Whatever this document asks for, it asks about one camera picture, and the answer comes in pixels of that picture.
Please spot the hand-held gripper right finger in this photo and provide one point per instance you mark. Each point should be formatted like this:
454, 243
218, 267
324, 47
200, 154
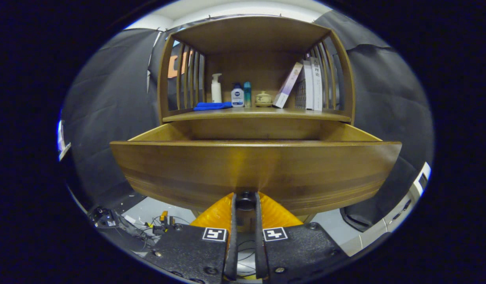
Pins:
260, 252

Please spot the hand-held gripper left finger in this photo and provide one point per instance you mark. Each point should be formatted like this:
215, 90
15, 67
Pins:
231, 252

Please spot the wooden drawer with dark knob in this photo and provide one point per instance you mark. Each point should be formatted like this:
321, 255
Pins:
246, 169

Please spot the wooden countertop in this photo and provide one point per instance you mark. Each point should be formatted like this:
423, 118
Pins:
258, 113

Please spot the wooden cabinet with slatted shelf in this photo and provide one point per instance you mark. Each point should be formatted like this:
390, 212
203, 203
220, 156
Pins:
250, 35

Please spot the black device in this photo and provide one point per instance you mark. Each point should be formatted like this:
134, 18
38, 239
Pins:
104, 217

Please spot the white appliance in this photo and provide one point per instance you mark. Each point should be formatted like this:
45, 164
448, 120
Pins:
396, 215

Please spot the blue folded cloth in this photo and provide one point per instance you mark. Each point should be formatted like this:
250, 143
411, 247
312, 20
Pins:
211, 106

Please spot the beige lidded teacup with saucer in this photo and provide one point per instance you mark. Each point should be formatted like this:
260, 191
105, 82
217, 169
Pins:
263, 98

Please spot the white lotion bottle blue cap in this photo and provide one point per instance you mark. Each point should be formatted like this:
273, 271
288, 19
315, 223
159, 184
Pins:
237, 98

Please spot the small teal bottle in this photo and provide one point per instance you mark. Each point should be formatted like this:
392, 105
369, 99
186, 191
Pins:
247, 94

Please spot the white pump bottle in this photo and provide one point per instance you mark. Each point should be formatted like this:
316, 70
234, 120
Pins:
216, 92

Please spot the purple and white book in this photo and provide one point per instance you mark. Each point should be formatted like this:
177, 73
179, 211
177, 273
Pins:
287, 86

